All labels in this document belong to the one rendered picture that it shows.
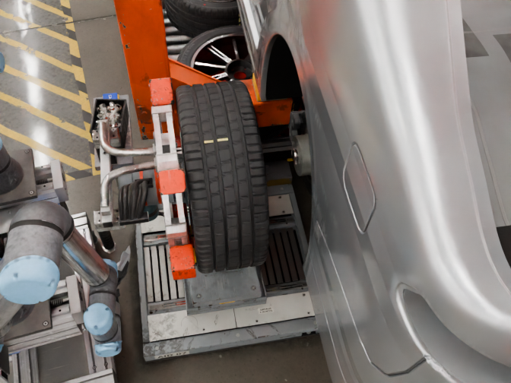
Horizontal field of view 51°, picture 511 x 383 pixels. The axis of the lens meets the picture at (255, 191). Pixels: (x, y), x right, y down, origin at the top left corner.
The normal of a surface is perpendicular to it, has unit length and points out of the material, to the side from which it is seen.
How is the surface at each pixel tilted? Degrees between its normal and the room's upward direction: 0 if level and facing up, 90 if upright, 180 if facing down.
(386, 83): 53
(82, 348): 0
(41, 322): 0
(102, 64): 0
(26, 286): 84
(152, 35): 90
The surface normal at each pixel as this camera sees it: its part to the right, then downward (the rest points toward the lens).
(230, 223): 0.18, 0.45
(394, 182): -0.91, -0.06
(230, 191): 0.15, 0.16
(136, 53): 0.18, 0.82
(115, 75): 0.04, -0.56
